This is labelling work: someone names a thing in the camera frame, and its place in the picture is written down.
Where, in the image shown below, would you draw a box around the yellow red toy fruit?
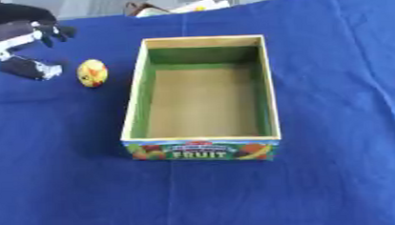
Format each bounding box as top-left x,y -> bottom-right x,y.
74,57 -> 112,89

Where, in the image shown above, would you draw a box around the cardboard box with green inside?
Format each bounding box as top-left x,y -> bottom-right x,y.
115,31 -> 285,169

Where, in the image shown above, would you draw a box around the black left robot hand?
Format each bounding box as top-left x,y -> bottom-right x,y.
0,0 -> 81,84

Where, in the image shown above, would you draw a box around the white papers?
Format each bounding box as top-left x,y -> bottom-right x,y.
134,0 -> 233,19

